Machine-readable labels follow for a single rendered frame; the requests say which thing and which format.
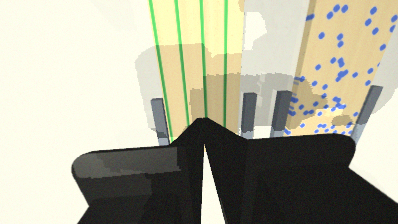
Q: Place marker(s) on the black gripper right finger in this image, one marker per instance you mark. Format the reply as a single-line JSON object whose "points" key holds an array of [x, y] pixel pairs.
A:
{"points": [[235, 162]]}

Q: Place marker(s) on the pale yellow strip with green lines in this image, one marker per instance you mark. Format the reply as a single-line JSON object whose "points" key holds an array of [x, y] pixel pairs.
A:
{"points": [[198, 46]]}

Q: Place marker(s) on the tan strip with blue dots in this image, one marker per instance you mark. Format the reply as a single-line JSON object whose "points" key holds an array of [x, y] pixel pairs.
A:
{"points": [[342, 45]]}

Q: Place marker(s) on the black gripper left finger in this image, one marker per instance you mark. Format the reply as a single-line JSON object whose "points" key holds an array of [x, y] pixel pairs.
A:
{"points": [[174, 168]]}

